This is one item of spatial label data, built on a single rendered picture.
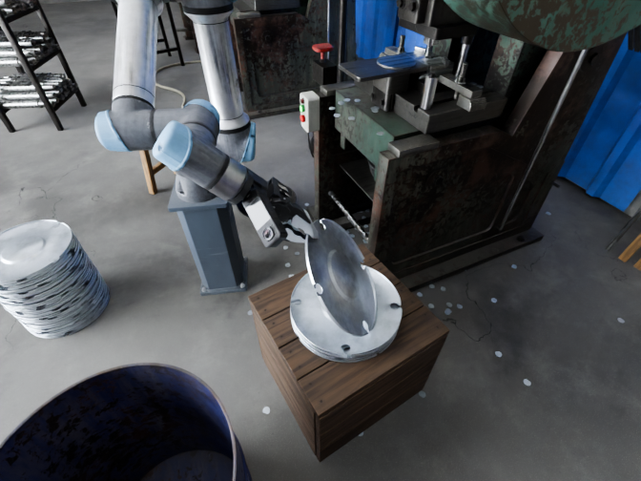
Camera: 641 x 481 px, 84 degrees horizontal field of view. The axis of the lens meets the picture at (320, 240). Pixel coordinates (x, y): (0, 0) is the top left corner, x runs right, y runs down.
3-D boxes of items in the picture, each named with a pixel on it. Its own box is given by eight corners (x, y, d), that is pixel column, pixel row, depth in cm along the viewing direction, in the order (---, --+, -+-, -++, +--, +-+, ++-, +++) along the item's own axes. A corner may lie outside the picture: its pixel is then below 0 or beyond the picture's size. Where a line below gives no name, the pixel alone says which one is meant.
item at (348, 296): (342, 358, 70) (346, 357, 70) (286, 225, 72) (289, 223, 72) (385, 313, 96) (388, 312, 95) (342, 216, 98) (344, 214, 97)
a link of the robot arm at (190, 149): (178, 107, 61) (168, 133, 55) (232, 145, 67) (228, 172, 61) (155, 137, 65) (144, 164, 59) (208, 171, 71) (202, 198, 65)
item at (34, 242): (14, 295, 104) (12, 293, 104) (-52, 269, 112) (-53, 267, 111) (92, 232, 124) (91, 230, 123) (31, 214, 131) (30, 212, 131)
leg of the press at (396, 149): (371, 307, 139) (412, 61, 76) (357, 286, 146) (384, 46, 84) (541, 240, 166) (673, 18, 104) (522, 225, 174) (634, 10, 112)
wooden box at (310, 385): (319, 463, 100) (319, 416, 76) (261, 357, 123) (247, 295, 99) (423, 388, 115) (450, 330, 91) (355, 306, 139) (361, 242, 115)
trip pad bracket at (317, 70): (322, 116, 143) (322, 64, 129) (313, 107, 149) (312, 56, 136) (336, 114, 145) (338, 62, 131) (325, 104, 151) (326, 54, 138)
